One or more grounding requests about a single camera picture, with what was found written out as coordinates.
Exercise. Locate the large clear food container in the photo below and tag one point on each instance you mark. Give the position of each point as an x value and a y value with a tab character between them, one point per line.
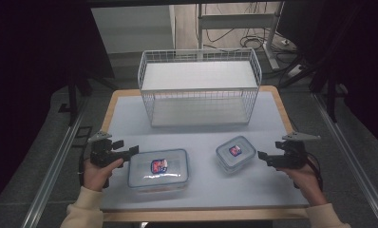
158	172

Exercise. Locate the white power strip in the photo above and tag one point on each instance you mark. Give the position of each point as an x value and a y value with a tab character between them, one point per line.
295	71

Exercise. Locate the light blue table mat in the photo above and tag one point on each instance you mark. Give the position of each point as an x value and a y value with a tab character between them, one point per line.
203	190

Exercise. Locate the person's right hand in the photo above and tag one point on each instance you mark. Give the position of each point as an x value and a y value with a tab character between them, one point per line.
306	182

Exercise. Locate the white metal desk frame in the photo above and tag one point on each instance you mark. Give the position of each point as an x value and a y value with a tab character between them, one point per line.
237	21

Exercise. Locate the aluminium rail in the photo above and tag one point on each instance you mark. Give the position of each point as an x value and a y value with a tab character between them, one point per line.
355	158
51	167

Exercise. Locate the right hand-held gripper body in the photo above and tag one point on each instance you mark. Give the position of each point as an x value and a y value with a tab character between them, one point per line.
293	158

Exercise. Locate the small clear food container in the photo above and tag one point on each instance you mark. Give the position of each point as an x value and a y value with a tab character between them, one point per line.
236	155

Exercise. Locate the black stand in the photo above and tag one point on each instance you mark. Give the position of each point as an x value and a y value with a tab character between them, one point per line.
331	98
72	101

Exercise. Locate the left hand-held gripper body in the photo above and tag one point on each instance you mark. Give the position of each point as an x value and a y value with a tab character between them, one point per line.
101	153

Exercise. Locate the person's left hand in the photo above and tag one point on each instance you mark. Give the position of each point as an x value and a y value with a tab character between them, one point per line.
97	177

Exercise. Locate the wooden table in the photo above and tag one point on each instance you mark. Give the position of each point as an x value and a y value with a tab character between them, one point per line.
206	215

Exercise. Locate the white panel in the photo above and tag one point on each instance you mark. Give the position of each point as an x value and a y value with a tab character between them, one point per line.
131	28

